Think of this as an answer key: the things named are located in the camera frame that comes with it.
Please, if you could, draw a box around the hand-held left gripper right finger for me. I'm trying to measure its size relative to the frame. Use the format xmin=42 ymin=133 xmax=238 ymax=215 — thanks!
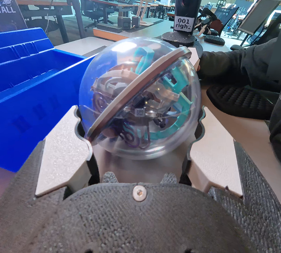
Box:
xmin=187 ymin=106 xmax=243 ymax=198

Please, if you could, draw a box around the dark blue maze ball box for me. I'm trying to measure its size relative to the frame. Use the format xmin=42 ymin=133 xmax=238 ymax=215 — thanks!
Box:
xmin=0 ymin=0 xmax=28 ymax=33

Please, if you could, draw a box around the black monitor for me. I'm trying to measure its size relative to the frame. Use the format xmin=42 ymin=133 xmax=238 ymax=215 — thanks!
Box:
xmin=237 ymin=0 xmax=281 ymax=37

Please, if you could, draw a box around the blue plastic bin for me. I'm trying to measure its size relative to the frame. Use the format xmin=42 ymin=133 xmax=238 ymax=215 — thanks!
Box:
xmin=0 ymin=27 xmax=95 ymax=172

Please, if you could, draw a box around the clear maze ball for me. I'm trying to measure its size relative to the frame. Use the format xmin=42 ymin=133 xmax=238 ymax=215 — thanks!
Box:
xmin=79 ymin=37 xmax=202 ymax=160

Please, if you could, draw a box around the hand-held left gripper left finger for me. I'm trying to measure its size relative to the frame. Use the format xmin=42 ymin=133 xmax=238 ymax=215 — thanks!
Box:
xmin=35 ymin=105 xmax=99 ymax=197

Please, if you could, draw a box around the person's right forearm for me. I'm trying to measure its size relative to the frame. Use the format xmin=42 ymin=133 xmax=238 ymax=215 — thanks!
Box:
xmin=197 ymin=29 xmax=281 ymax=120

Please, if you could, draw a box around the wooden-edged desk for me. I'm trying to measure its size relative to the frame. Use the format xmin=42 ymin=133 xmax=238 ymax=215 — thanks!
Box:
xmin=93 ymin=16 xmax=246 ymax=54

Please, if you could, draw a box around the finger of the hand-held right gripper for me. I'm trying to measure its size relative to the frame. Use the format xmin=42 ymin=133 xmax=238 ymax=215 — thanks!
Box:
xmin=188 ymin=47 xmax=202 ymax=72

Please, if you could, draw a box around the black office chair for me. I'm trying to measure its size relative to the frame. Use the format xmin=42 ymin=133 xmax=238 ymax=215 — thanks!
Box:
xmin=75 ymin=0 xmax=115 ymax=27

